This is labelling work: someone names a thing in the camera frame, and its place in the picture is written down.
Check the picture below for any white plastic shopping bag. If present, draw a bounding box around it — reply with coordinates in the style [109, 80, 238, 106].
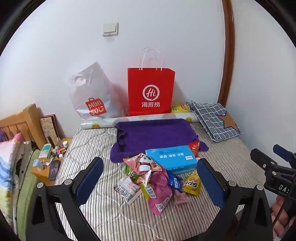
[68, 61, 129, 122]

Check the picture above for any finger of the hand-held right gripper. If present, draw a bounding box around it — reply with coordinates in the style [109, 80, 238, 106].
[250, 148, 279, 178]
[273, 144, 296, 164]

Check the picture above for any red paper bag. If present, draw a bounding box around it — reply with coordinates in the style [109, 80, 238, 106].
[128, 48, 175, 116]

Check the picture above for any wooden headboard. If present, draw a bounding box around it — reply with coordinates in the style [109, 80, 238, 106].
[0, 103, 47, 151]

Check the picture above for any pale pink snack packet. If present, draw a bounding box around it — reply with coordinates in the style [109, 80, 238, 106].
[173, 190, 192, 205]

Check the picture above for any yellow snack packet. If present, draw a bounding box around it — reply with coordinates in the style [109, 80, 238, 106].
[182, 171, 202, 196]

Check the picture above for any teal white box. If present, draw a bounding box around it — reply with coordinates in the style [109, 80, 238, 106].
[38, 144, 52, 159]

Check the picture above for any black phone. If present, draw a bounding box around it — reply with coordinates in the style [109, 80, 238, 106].
[48, 160, 61, 181]

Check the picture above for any blue tissue box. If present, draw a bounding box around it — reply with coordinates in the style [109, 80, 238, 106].
[145, 145, 198, 175]

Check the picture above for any patterned paper roll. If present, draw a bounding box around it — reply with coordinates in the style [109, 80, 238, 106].
[80, 112, 199, 130]

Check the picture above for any brown wooden door frame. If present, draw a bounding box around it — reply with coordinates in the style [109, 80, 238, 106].
[217, 0, 235, 107]

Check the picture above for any colourful pillow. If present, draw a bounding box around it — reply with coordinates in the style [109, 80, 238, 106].
[0, 139, 23, 209]

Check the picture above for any checked blue cloth with star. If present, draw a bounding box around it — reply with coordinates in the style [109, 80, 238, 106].
[186, 101, 241, 142]

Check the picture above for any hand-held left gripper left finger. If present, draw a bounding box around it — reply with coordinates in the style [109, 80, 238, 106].
[28, 157, 104, 241]

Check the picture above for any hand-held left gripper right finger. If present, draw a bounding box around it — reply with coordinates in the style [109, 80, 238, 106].
[196, 158, 274, 241]

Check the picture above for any lime barcode snack packet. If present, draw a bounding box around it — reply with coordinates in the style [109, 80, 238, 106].
[140, 183, 158, 201]

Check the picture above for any red snack packet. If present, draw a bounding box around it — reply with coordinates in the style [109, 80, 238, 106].
[188, 141, 200, 160]

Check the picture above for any person's right hand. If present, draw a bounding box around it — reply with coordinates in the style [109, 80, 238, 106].
[272, 197, 292, 231]

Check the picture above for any wooden nightstand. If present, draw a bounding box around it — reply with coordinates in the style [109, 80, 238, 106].
[31, 137, 73, 187]

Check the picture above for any green snack packet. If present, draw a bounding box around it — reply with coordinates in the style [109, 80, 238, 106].
[126, 171, 141, 184]

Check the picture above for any white light switch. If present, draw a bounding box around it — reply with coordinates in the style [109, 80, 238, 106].
[102, 22, 119, 37]

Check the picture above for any panda print snack packet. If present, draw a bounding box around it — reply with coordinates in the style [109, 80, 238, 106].
[123, 153, 165, 179]

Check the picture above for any yellow chips bag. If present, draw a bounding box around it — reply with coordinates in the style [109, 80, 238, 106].
[171, 103, 190, 113]

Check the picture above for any purple cloth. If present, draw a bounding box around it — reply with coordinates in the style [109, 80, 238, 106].
[110, 118, 208, 164]

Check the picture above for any green blanket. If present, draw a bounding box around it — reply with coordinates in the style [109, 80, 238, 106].
[17, 148, 41, 241]

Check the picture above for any striped bed sheet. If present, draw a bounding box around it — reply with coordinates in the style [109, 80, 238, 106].
[54, 122, 266, 241]

